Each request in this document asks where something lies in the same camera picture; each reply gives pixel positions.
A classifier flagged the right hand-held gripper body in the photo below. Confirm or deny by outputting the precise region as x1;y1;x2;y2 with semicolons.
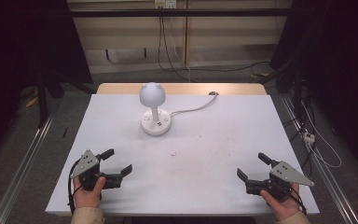
244;160;316;201

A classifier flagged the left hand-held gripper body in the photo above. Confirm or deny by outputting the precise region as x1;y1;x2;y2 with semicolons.
70;149;123;191

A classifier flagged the person's left hand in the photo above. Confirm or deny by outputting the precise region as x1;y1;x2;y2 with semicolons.
73;175;107;209

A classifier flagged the person's right hand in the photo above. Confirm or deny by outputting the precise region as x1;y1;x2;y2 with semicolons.
259;183;301;222

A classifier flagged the white floor power strip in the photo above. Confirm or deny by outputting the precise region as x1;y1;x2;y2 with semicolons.
303;131;317;147

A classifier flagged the white table cover sheet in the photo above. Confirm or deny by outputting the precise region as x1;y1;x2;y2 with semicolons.
45;93;321;217

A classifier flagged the white round-shade desk lamp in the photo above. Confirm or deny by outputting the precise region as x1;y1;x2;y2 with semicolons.
139;81;172;137

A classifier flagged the black metal stand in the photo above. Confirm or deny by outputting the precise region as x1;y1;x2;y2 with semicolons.
34;69;64;129

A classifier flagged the yellow floor tape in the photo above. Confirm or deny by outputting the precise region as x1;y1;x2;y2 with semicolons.
25;95;40;108

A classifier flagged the black curtain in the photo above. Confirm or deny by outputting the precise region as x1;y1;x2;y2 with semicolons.
269;0;358;178
0;0;93;162

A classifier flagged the black horizontal bar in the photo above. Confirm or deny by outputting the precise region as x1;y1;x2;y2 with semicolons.
69;7;294;19

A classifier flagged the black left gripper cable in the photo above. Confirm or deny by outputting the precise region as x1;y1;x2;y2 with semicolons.
67;160;84;216

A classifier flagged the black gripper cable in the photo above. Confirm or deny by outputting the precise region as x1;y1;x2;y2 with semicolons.
286;186;309;217
67;160;84;216

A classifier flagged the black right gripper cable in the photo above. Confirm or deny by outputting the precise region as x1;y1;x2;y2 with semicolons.
286;186;309;217

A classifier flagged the aluminium floor rail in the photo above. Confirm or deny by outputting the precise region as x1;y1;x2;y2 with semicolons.
0;114;56;224
280;93;358;224

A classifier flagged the white floor cable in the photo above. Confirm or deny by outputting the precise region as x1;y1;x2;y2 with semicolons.
300;101;343;170

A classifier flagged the white lamp cable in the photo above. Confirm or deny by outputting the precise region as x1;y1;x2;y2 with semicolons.
169;92;219;117

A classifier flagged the black floor cable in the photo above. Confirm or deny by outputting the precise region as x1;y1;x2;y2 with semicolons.
167;61;272;84

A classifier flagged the black hanging wall cable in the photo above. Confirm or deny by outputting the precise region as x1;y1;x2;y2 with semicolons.
157;15;194;83

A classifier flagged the white hanging wall cable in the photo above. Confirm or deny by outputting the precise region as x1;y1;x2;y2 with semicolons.
169;16;192;82

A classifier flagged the white wall socket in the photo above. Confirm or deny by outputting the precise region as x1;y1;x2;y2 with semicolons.
154;0;178;9

